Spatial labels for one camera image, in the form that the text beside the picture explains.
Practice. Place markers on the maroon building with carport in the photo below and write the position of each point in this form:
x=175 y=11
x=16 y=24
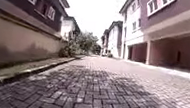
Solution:
x=186 y=18

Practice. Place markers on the green bushes and trees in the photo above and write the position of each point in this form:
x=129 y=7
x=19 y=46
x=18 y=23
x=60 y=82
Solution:
x=84 y=40

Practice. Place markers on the white building with dark roof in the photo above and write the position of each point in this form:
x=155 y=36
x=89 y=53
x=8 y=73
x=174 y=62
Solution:
x=67 y=27

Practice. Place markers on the grey brick paved road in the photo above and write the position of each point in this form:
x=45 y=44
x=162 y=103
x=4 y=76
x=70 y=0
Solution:
x=106 y=88

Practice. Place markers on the tan boundary wall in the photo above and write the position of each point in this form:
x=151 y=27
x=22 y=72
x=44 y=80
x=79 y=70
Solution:
x=17 y=39

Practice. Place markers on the raised concrete pavement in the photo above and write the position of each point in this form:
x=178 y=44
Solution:
x=21 y=68

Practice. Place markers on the pale building with dark roof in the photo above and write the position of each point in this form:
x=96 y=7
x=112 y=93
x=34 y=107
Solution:
x=114 y=38

